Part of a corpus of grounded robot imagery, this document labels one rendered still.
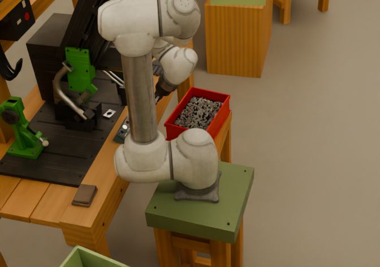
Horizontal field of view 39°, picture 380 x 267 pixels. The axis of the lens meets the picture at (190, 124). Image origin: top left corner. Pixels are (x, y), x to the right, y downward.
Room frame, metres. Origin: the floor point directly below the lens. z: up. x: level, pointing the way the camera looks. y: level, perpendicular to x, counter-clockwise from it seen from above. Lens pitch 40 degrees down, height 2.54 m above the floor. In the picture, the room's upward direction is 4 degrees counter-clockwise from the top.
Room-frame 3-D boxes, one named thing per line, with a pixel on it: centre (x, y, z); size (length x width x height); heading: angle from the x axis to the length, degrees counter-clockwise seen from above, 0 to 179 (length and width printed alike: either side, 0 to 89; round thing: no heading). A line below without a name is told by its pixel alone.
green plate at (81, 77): (2.10, 0.48, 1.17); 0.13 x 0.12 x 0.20; 162
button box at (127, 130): (1.92, 0.29, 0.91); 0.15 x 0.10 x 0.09; 162
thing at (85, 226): (2.10, 0.25, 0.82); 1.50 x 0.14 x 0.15; 162
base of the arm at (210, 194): (1.54, -0.02, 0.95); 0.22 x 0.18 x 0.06; 171
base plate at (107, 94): (2.19, 0.51, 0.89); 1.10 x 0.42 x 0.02; 162
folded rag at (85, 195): (1.53, 0.45, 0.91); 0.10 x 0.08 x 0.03; 164
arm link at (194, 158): (1.52, -0.01, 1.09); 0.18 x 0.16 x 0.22; 92
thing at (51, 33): (2.34, 0.61, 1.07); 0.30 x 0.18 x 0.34; 162
